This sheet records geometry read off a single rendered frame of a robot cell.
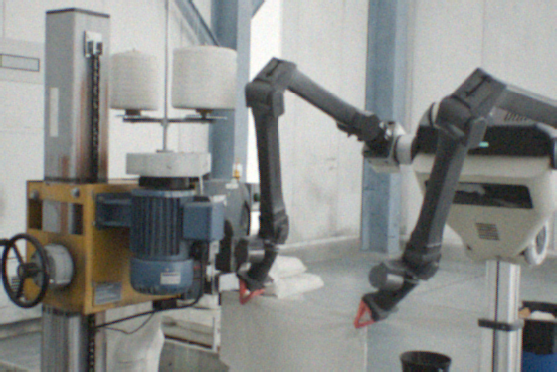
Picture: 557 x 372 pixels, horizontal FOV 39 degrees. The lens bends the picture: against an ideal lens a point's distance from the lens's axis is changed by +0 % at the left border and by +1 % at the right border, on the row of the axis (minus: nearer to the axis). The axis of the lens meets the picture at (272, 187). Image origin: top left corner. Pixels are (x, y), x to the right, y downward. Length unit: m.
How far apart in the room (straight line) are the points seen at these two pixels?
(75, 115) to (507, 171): 1.11
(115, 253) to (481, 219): 1.01
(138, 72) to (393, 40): 8.84
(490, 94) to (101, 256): 0.98
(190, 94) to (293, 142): 7.50
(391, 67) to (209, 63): 8.92
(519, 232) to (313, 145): 7.62
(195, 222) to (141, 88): 0.47
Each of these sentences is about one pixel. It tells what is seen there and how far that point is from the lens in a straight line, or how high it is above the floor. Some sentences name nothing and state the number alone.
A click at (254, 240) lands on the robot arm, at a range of 2.03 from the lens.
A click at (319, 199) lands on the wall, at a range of 9.91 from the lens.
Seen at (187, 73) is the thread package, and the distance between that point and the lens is 1.93.
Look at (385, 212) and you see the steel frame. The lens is 10.76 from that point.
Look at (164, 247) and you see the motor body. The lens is 1.83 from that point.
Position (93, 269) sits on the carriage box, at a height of 1.13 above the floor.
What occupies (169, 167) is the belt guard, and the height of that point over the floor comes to 1.39.
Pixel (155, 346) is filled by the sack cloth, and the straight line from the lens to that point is 2.47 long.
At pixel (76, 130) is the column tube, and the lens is 1.94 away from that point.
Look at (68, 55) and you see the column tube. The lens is 1.95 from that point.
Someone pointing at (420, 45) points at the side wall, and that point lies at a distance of 10.90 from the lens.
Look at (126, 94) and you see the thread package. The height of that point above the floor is 1.57.
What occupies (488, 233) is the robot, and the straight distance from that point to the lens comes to 2.28.
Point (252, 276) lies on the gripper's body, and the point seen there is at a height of 1.09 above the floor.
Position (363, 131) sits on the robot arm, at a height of 1.49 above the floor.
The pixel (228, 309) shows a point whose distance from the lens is 2.23.
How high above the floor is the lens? 1.44
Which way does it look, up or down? 3 degrees down
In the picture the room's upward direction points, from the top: 2 degrees clockwise
